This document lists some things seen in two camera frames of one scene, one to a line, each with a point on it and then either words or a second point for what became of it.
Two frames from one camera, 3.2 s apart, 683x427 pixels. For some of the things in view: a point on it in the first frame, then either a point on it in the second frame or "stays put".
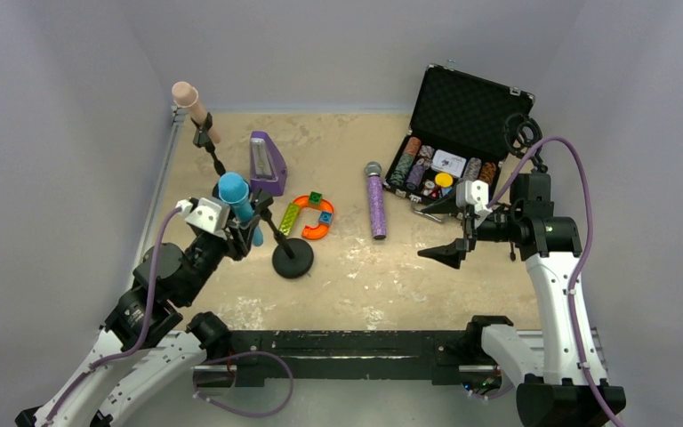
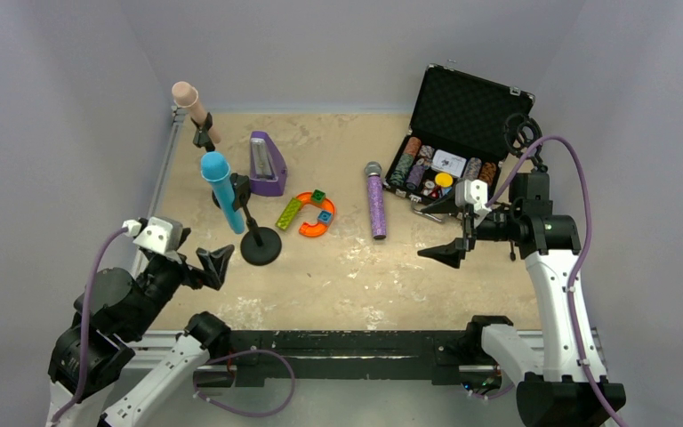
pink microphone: [185, 95] stays put
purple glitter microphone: [374, 182] stays put
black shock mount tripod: [531, 190] stays put
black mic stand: [292, 257] to [261, 246]
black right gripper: [470, 234] stays put
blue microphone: [234, 189] to [214, 167]
